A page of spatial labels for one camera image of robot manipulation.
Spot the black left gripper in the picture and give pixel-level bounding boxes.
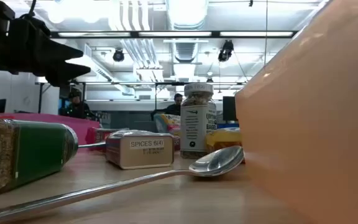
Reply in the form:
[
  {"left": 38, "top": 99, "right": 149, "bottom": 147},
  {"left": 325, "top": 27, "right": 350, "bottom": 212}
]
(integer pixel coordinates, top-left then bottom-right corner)
[{"left": 7, "top": 17, "right": 91, "bottom": 87}]

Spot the green label spice jar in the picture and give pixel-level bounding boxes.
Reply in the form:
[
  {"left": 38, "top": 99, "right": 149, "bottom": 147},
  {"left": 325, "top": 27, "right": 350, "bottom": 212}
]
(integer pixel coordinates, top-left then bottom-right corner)
[{"left": 0, "top": 118, "right": 80, "bottom": 196}]

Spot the maroon spice tin white label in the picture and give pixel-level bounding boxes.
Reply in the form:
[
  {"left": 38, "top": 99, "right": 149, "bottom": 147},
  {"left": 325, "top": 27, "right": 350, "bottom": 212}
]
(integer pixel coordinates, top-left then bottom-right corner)
[{"left": 105, "top": 129, "right": 176, "bottom": 170}]

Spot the blue ramen packet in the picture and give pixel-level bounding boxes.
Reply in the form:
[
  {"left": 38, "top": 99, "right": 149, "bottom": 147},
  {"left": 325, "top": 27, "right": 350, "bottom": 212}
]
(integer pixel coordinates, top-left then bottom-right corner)
[{"left": 153, "top": 113, "right": 182, "bottom": 152}]

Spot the bagel seasoning jar white lid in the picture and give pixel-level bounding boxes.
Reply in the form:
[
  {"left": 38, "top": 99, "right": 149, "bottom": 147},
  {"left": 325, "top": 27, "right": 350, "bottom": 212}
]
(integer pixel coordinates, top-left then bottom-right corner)
[{"left": 180, "top": 82, "right": 218, "bottom": 160}]

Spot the person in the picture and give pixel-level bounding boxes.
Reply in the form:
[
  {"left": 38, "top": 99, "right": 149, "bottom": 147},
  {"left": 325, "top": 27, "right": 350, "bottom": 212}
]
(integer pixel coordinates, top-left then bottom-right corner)
[
  {"left": 163, "top": 93, "right": 183, "bottom": 116},
  {"left": 61, "top": 90, "right": 96, "bottom": 121}
]

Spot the black ceiling spotlight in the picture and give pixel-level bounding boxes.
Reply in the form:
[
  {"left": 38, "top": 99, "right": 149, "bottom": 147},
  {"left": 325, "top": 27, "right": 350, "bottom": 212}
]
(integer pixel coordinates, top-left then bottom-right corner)
[
  {"left": 112, "top": 49, "right": 126, "bottom": 63},
  {"left": 218, "top": 39, "right": 235, "bottom": 63}
]

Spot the pink plastic bin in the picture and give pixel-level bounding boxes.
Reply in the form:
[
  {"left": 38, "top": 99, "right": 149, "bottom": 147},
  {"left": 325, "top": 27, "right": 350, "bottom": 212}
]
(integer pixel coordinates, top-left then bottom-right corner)
[{"left": 0, "top": 112, "right": 101, "bottom": 146}]

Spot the black ceiling light beam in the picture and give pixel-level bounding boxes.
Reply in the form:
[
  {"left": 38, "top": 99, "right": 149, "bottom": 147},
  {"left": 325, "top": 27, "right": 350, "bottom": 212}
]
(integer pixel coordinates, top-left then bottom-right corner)
[{"left": 50, "top": 30, "right": 298, "bottom": 39}]

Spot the all silver metal spoon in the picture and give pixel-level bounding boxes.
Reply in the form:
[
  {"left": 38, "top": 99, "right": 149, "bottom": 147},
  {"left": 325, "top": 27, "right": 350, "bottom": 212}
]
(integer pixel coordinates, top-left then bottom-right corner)
[{"left": 0, "top": 144, "right": 245, "bottom": 224}]

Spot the orange plastic bin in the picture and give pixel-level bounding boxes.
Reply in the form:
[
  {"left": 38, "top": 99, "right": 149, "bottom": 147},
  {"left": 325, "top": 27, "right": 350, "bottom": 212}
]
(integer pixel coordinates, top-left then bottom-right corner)
[{"left": 234, "top": 0, "right": 358, "bottom": 224}]

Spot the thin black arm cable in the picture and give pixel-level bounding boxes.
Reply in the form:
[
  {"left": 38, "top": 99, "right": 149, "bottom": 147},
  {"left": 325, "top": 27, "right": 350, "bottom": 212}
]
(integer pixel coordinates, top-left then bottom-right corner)
[{"left": 26, "top": 0, "right": 37, "bottom": 19}]

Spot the silver ceiling air duct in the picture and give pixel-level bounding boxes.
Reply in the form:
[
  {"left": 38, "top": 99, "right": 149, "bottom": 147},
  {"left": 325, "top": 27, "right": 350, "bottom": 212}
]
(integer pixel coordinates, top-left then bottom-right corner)
[{"left": 165, "top": 0, "right": 210, "bottom": 63}]

